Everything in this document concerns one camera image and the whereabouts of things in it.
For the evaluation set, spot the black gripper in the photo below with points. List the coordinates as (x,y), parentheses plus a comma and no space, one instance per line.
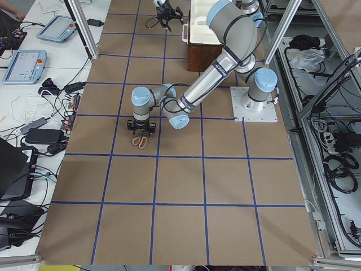
(164,13)
(140,125)

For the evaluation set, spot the grey orange scissors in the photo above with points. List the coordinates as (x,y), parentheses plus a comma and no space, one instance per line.
(141,140)

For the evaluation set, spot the white drawer handle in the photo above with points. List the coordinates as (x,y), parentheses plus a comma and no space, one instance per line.
(185,32)

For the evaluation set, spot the brown wooden drawer cabinet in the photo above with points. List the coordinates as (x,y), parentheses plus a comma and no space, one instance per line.
(200,56)

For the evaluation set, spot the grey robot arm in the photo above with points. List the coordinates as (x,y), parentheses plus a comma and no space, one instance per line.
(238,34)
(156,4)

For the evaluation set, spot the white plastic tray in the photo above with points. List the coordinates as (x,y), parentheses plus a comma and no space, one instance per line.
(199,31)

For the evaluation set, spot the black small adapter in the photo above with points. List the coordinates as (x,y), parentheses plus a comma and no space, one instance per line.
(95,22)

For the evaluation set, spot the black power adapter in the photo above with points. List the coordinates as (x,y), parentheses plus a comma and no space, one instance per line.
(44,136)

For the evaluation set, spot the upper blue teach pendant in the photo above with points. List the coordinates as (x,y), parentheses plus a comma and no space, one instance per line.
(59,29)

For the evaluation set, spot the blue teach pendant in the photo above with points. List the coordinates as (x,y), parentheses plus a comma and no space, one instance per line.
(26,67)
(59,29)

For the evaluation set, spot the lower blue teach pendant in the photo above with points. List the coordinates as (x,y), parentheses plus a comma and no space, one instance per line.
(26,67)

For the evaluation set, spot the black laptop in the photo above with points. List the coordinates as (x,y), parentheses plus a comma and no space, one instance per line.
(17,167)

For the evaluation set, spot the white crumpled cloth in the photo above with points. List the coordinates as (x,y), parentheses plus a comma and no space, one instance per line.
(308,60)

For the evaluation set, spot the aluminium frame post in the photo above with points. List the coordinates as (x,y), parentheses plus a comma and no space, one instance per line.
(76,12)

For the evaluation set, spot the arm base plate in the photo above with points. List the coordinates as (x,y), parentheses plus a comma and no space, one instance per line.
(249,111)

